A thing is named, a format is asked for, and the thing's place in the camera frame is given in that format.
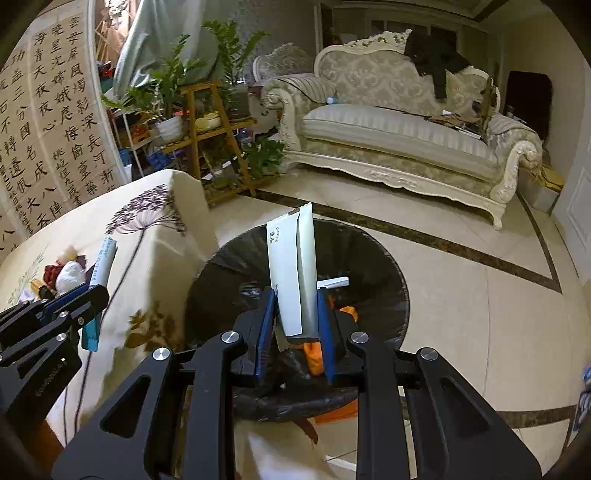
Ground brown paper scraps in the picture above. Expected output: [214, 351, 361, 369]
[427, 111, 485, 139]

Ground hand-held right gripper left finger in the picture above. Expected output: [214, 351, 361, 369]
[51, 286, 284, 480]

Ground dark glass plant pot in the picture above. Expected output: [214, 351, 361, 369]
[226, 83, 252, 121]

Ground white tissue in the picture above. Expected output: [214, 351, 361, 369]
[55, 261, 88, 294]

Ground tall green plant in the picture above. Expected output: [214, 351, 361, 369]
[201, 18, 271, 116]

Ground calligraphy sheet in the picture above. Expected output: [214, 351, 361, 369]
[0, 46, 51, 245]
[25, 11, 118, 210]

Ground white flower pot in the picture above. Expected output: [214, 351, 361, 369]
[154, 115, 184, 144]

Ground brown wooden ornament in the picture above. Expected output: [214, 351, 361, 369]
[473, 76, 502, 134]

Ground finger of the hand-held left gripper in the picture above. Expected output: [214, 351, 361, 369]
[0, 285, 90, 330]
[0, 285, 110, 370]

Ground white green envelope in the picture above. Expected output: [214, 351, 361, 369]
[266, 203, 319, 337]

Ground yellow bag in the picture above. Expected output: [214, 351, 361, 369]
[536, 164, 566, 192]

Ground patterned armchair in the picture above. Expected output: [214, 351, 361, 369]
[253, 42, 319, 93]

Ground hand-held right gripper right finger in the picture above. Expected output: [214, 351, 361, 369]
[316, 287, 543, 480]

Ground leafy green plant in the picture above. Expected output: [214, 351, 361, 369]
[102, 34, 208, 125]

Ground dark red cloth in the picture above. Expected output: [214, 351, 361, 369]
[44, 264, 86, 284]

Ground black rectangular board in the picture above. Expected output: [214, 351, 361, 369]
[507, 70, 552, 139]

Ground black clothing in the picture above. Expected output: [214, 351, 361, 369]
[404, 30, 472, 100]

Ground floral tablecloth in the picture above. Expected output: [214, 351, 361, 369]
[0, 168, 356, 480]

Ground ornate cream sofa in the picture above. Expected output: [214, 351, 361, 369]
[261, 30, 543, 229]

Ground small bushy green plant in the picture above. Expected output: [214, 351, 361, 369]
[242, 136, 287, 178]

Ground orange plastic bag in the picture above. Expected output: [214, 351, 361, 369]
[302, 302, 360, 377]

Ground white teal box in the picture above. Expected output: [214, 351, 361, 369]
[81, 236, 118, 352]

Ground grey green curtain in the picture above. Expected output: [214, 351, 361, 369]
[113, 0, 241, 100]

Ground bin with black liner bag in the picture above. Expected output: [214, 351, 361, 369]
[185, 219, 409, 423]

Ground white metal shelf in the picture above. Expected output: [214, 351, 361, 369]
[108, 108, 160, 181]

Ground wooden plant stand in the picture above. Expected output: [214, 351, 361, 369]
[161, 80, 259, 206]

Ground white door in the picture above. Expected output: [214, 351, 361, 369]
[551, 134, 591, 261]

